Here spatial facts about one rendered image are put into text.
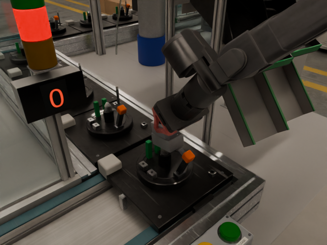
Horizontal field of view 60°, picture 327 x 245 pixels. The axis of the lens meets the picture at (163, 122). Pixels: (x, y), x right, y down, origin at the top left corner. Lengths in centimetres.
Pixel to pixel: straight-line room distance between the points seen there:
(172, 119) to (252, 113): 34
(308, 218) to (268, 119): 27
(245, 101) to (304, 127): 41
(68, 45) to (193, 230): 138
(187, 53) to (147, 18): 103
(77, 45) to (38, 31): 127
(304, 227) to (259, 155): 27
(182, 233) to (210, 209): 9
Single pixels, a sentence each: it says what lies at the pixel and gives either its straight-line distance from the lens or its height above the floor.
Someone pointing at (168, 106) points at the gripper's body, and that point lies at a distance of 54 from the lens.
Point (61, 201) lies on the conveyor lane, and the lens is 72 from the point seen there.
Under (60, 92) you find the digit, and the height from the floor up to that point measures 121.
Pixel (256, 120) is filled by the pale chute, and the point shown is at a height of 103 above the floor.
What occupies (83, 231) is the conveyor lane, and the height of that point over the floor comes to 92.
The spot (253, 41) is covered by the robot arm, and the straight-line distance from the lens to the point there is 44.
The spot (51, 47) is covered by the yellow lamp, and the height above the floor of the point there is 129.
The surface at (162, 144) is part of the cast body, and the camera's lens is 63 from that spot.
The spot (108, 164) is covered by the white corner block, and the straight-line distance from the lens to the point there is 71.
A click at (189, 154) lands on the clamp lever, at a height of 107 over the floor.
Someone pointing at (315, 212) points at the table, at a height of 86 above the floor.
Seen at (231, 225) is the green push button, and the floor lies 97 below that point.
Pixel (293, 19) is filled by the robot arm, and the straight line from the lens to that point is 45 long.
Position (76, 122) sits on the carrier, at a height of 97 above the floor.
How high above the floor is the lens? 146
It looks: 34 degrees down
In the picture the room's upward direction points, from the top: straight up
